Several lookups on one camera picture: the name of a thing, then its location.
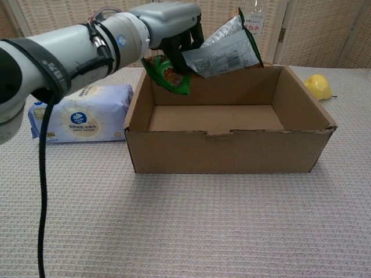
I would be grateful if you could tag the open cardboard box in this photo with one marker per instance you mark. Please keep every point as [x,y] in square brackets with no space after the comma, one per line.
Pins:
[226,150]

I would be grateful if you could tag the beige folding screen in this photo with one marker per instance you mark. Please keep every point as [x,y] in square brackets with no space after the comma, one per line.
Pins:
[319,29]

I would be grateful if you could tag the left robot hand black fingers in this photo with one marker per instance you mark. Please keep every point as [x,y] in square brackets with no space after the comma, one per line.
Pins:
[174,20]

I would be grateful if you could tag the yellow pear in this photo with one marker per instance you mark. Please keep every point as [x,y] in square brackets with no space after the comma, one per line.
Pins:
[319,85]

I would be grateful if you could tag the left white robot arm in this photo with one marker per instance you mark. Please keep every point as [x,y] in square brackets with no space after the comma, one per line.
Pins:
[72,52]

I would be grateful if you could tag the woven white tablecloth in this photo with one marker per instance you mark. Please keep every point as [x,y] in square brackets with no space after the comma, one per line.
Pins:
[185,226]

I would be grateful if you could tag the green snack packet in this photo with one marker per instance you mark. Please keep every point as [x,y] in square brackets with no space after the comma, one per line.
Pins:
[226,55]

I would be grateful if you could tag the clear water bottle white cap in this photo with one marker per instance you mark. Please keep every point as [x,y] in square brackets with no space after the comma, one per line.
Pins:
[257,24]

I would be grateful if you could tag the blue-white tissue pack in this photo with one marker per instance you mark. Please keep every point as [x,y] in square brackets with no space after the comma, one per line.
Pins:
[92,116]

